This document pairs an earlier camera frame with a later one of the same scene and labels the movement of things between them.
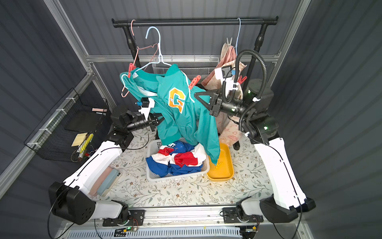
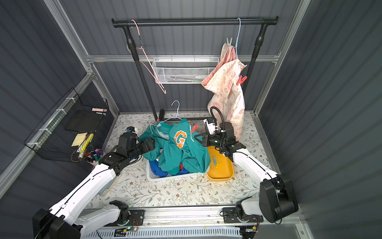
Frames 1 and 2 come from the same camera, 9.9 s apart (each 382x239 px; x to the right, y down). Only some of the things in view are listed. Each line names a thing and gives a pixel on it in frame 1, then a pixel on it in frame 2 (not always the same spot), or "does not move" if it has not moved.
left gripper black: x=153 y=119 -> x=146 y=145
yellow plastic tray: x=224 y=170 does not move
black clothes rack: x=262 y=21 does not move
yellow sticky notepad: x=78 y=139 does not move
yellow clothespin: x=218 y=164 does not move
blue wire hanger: x=160 y=58 -> x=177 y=116
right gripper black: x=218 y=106 -> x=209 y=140
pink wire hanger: x=136 y=52 -> x=156 y=77
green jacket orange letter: x=186 y=118 -> x=177 y=147
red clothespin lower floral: x=240 y=80 does not move
